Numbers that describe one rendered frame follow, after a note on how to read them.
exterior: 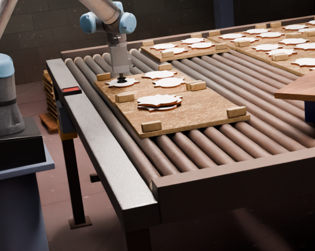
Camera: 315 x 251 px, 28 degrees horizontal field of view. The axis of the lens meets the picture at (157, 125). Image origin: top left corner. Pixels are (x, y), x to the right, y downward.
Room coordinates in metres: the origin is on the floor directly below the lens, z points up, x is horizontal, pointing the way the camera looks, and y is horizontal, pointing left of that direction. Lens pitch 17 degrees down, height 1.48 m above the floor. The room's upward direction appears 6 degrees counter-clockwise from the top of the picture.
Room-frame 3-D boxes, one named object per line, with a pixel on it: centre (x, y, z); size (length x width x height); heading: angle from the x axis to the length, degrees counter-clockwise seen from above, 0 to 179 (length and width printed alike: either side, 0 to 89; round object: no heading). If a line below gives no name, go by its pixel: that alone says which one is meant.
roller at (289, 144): (2.40, -0.17, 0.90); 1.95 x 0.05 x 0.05; 13
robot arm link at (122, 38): (2.44, 0.12, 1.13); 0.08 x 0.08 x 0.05
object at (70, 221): (3.20, 0.49, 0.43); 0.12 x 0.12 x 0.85; 13
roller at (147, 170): (2.32, 0.22, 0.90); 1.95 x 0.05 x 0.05; 13
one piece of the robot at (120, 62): (2.44, 0.11, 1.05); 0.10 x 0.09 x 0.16; 97
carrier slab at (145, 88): (2.39, 0.02, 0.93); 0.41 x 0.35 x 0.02; 14
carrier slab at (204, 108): (1.99, -0.07, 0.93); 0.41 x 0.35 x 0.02; 12
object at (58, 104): (2.66, 0.38, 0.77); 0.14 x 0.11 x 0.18; 13
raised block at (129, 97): (2.15, 0.10, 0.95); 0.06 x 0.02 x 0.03; 102
